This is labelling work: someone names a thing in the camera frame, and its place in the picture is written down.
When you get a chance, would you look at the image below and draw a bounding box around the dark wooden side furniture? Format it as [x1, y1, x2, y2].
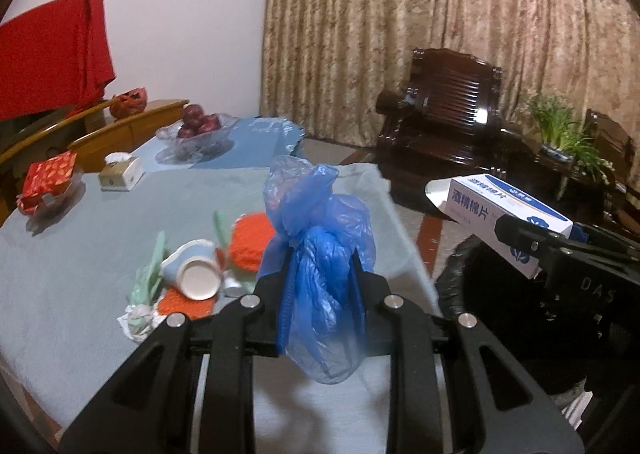
[500, 108, 640, 239]

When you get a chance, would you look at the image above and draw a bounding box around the orange foam net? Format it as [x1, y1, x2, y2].
[156, 284, 219, 321]
[226, 213, 277, 275]

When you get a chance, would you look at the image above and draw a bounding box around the blue plastic bag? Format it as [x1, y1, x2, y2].
[262, 155, 377, 386]

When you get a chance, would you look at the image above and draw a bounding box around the beige patterned curtain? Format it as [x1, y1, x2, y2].
[259, 0, 640, 177]

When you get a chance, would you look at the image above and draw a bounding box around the green plastic wrapper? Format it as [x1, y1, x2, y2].
[212, 210, 232, 257]
[129, 231, 167, 307]

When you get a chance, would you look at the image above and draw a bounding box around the red cloth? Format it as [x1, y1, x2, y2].
[0, 0, 117, 123]

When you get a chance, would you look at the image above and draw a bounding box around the dark wooden armchair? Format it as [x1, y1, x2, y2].
[375, 48, 507, 217]

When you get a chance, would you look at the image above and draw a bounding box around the grey tablecloth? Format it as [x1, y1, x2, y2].
[0, 161, 442, 431]

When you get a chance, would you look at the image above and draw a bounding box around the white cardboard box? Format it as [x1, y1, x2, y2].
[424, 174, 574, 279]

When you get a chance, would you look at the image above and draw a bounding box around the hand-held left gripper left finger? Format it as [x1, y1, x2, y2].
[59, 256, 292, 454]

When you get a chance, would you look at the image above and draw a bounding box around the red woven basket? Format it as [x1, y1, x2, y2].
[109, 88, 149, 120]

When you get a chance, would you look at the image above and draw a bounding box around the clear glass dish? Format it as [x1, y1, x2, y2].
[15, 169, 85, 222]

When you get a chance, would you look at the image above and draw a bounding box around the crumpled white tissue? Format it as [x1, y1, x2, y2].
[117, 301, 162, 344]

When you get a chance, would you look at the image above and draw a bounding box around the green potted plant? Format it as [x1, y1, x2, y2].
[522, 92, 615, 185]

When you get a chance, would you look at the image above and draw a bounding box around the glass fruit bowl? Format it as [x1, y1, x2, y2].
[155, 115, 240, 159]

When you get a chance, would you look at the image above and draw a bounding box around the black bag-lined trash bin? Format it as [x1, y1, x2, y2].
[434, 233, 640, 441]

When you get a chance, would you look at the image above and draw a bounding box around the red patterned gift box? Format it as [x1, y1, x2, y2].
[17, 151, 79, 213]

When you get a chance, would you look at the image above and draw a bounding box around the white squeeze tube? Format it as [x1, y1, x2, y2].
[222, 270, 246, 298]

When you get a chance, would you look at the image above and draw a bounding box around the light wooden chair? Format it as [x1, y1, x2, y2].
[0, 101, 112, 227]
[67, 99, 190, 173]

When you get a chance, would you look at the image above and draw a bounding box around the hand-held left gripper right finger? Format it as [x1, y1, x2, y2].
[350, 254, 587, 454]

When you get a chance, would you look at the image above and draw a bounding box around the blue and white paper cup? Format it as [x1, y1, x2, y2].
[161, 240, 223, 301]

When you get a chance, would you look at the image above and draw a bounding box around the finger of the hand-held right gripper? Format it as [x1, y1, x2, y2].
[492, 214, 640, 267]
[570, 223, 640, 255]

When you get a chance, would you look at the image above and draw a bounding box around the white tissue box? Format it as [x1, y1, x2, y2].
[98, 152, 146, 193]

